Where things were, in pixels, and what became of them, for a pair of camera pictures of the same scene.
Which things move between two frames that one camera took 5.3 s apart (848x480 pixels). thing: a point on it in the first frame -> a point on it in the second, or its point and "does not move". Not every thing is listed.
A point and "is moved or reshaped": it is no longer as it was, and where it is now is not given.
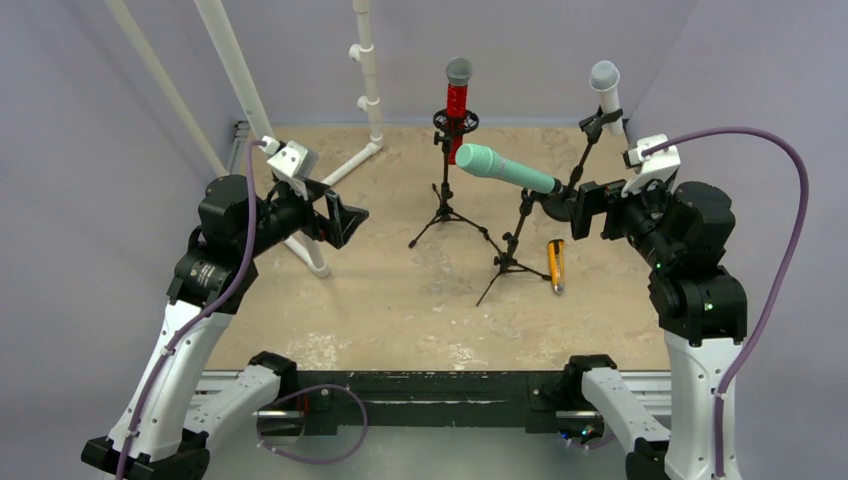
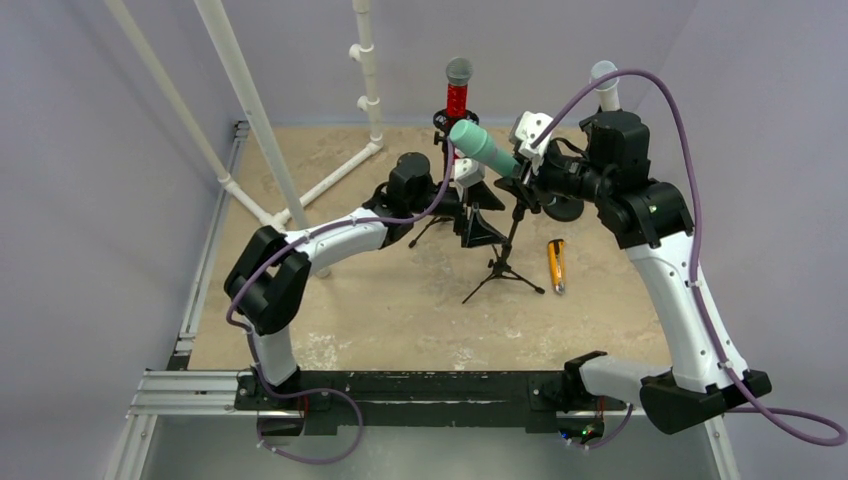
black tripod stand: [505, 260] is moved or reshaped
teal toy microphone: [484, 161] is moved or reshaped
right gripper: [589, 210] -> [530, 172]
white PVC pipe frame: [247, 99] does not move
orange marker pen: [556, 252] does not move
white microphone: [604, 77] does not move
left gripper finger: [343, 220] -> [484, 197]
